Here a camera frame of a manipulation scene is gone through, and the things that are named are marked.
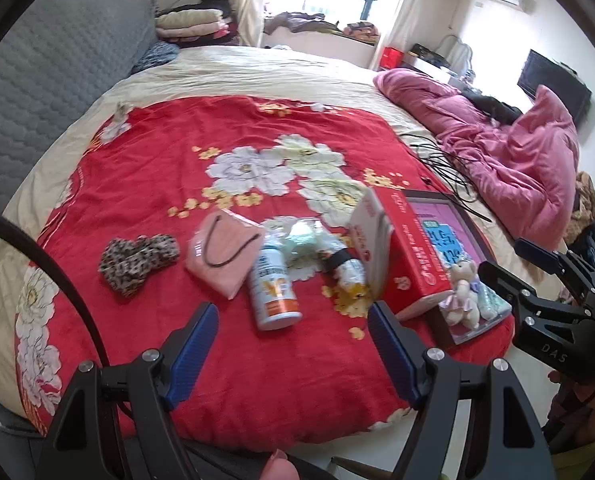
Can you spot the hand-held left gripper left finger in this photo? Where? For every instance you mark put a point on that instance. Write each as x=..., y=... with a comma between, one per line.
x=192, y=355

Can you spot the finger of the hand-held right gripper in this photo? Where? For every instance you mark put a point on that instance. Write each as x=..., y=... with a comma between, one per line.
x=535, y=249
x=502, y=277

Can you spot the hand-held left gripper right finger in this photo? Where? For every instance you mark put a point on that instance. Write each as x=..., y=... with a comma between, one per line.
x=392, y=355

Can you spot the green floral tissue packet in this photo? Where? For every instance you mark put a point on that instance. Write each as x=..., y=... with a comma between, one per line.
x=492, y=302

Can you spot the plush bear doll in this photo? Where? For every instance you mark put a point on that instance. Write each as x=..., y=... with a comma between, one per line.
x=460, y=295

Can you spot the brown furry cloth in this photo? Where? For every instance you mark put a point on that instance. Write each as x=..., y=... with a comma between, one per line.
x=585, y=205

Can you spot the red and white carton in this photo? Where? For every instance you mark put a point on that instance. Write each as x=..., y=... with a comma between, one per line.
x=417, y=260

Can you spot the small bottle with black cap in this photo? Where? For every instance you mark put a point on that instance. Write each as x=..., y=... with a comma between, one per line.
x=350, y=275

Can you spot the pink quilt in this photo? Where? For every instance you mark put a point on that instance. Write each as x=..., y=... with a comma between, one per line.
x=517, y=160

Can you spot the pink packet in clear wrap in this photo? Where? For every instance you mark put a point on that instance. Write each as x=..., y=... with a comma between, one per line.
x=217, y=265

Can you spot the white vitamin bottle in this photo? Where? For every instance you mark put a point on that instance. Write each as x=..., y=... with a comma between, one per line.
x=272, y=290

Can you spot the leopard print scrunchie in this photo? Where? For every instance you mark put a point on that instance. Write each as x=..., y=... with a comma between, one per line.
x=132, y=260

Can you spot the person's yellow-green clothing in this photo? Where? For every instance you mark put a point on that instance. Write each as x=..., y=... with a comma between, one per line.
x=577, y=462

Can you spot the clear bag with green cloth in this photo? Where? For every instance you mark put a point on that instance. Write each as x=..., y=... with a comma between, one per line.
x=302, y=242

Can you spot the black garment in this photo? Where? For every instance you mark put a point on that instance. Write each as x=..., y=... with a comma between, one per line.
x=492, y=107

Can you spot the black television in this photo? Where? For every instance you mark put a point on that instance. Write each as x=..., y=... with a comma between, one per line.
x=552, y=82

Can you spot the red floral blanket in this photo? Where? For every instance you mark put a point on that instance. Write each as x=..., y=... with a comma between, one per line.
x=177, y=135

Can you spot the black device on desk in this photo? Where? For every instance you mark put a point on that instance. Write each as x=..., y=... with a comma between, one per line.
x=427, y=52

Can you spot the small red box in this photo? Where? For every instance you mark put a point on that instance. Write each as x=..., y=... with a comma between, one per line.
x=392, y=57

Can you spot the white curtain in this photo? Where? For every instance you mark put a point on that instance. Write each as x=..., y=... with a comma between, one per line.
x=250, y=0
x=400, y=10

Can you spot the patterned cloth on windowsill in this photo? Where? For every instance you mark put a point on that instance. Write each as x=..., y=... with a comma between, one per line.
x=362, y=31

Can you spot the beige bed sheet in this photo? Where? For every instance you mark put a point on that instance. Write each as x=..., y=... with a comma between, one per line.
x=277, y=70

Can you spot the dark patterned pillow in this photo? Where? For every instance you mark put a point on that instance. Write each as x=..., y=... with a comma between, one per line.
x=155, y=55

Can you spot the grey quilted headboard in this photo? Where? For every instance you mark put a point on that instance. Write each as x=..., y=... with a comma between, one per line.
x=52, y=70

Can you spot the folded pink blanket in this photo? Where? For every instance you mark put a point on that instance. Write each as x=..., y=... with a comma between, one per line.
x=197, y=32

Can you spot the brown jacket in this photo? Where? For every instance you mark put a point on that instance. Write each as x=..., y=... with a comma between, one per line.
x=297, y=22

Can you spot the folded beige blanket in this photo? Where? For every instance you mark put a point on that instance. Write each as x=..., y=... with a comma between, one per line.
x=187, y=19

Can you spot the black clothes pile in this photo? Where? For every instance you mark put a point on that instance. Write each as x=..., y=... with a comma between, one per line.
x=212, y=2

